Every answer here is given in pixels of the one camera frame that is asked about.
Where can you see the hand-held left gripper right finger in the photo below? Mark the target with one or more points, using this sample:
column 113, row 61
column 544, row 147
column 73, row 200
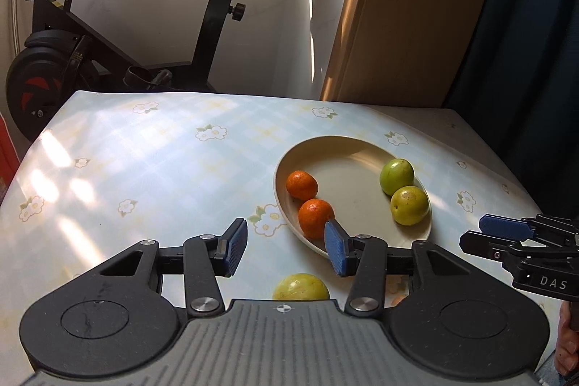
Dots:
column 335, row 250

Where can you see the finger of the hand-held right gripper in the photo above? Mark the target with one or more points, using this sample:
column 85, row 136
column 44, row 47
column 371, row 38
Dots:
column 502, row 226
column 484, row 245

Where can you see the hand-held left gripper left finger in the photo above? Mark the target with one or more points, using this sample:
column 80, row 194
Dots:
column 235, row 248

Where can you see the large yellow-green jujube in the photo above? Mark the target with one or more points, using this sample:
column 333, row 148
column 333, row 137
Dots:
column 301, row 287

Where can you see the beige oval plate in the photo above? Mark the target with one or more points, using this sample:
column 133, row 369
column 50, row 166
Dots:
column 353, row 196

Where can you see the person's right hand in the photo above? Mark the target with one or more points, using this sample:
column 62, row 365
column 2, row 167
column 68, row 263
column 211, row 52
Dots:
column 567, row 350

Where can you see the orange tangerine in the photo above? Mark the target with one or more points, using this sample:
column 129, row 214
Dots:
column 315, row 216
column 302, row 185

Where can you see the green jujube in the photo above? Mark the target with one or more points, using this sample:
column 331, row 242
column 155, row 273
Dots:
column 409, row 205
column 396, row 176

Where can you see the dark blue curtain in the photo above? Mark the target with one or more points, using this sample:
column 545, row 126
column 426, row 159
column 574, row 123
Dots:
column 533, row 74

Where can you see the black exercise bike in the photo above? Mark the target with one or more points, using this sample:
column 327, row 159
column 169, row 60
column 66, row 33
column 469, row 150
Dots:
column 43, row 69

